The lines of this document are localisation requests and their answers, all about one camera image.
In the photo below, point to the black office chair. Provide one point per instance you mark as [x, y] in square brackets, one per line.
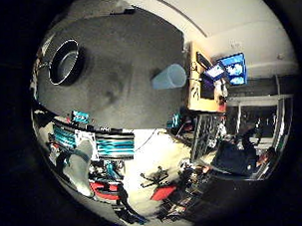
[234, 158]

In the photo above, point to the red and black box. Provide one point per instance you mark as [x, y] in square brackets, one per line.
[105, 194]

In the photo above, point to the red flat item on floor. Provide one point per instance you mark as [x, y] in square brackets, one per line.
[163, 192]

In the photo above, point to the metal framed glass partition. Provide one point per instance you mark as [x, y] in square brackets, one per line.
[284, 121]

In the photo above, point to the wooden desk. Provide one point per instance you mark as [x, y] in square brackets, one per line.
[195, 101]

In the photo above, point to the large monitor with blue screen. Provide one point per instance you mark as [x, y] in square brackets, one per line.
[234, 68]

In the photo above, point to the black round pan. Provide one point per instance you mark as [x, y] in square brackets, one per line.
[66, 62]

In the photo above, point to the translucent light blue plastic cup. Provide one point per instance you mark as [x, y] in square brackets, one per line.
[171, 77]

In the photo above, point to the small monitor with blue screen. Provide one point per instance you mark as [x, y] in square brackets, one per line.
[215, 72]

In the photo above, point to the black tripod-like frame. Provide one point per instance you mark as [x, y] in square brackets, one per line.
[156, 177]

